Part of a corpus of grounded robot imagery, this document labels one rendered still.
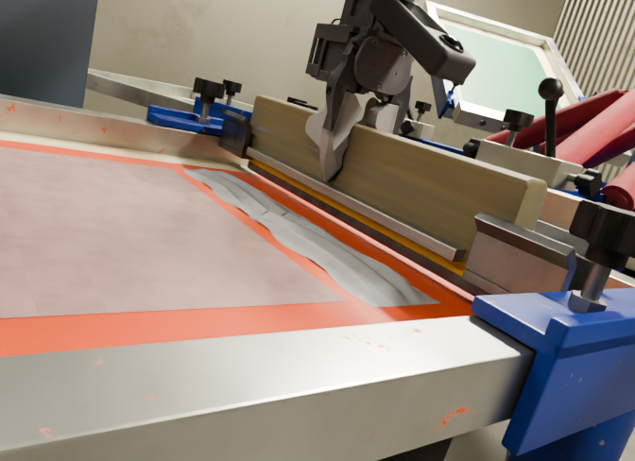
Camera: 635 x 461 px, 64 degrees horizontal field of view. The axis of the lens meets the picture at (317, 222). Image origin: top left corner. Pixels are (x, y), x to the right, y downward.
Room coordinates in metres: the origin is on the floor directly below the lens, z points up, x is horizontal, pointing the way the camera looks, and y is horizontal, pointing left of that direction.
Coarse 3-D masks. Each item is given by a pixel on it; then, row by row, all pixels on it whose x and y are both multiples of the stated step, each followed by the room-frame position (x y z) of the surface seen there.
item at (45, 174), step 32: (0, 160) 0.43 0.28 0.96; (32, 160) 0.46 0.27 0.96; (64, 160) 0.49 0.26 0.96; (96, 160) 0.52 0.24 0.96; (128, 160) 0.57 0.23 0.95; (0, 192) 0.35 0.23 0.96; (32, 192) 0.37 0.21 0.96; (64, 192) 0.39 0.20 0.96; (96, 192) 0.41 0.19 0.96; (128, 192) 0.43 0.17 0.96; (160, 192) 0.46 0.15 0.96; (192, 192) 0.50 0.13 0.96; (288, 192) 0.62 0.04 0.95
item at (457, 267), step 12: (264, 168) 0.65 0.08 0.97; (288, 180) 0.60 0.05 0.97; (312, 192) 0.56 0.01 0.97; (336, 204) 0.52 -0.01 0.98; (360, 216) 0.49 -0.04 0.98; (372, 228) 0.48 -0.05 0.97; (384, 228) 0.46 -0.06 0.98; (396, 240) 0.45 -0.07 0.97; (408, 240) 0.44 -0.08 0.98; (420, 252) 0.43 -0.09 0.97; (432, 252) 0.42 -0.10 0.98; (444, 264) 0.40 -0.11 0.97; (456, 264) 0.40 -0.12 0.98
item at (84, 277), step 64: (0, 256) 0.25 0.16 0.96; (64, 256) 0.27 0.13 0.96; (128, 256) 0.29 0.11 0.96; (192, 256) 0.32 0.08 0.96; (256, 256) 0.36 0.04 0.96; (384, 256) 0.45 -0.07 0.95; (0, 320) 0.19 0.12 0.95; (64, 320) 0.20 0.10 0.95; (128, 320) 0.22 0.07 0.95; (192, 320) 0.23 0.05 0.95; (256, 320) 0.25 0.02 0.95; (320, 320) 0.28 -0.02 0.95; (384, 320) 0.30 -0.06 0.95
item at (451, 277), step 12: (252, 168) 0.67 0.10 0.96; (276, 180) 0.62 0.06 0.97; (300, 192) 0.58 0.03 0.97; (312, 204) 0.56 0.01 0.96; (324, 204) 0.54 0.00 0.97; (336, 216) 0.52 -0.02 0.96; (348, 216) 0.51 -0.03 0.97; (360, 228) 0.49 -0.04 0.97; (384, 240) 0.46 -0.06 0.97; (408, 252) 0.44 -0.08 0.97; (420, 264) 0.42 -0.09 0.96; (432, 264) 0.41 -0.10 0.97; (444, 276) 0.40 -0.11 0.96; (456, 276) 0.39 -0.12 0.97; (468, 288) 0.38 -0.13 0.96
